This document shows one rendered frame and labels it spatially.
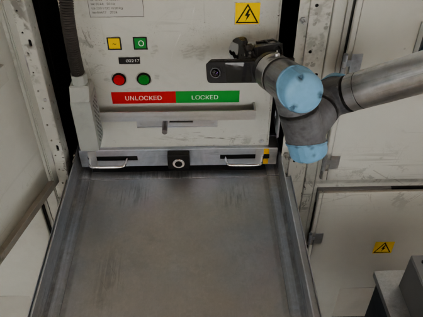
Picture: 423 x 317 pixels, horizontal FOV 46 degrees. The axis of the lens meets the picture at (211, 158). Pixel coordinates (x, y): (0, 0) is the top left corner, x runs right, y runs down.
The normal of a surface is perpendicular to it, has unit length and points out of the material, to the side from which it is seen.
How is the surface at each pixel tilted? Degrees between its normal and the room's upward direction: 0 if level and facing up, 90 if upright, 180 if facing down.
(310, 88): 75
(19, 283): 90
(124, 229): 0
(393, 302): 0
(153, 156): 90
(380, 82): 71
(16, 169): 90
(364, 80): 56
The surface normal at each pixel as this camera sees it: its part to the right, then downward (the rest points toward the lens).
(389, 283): 0.00, -0.76
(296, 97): 0.29, 0.40
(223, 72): -0.24, 0.41
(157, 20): 0.02, 0.65
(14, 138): 0.97, 0.16
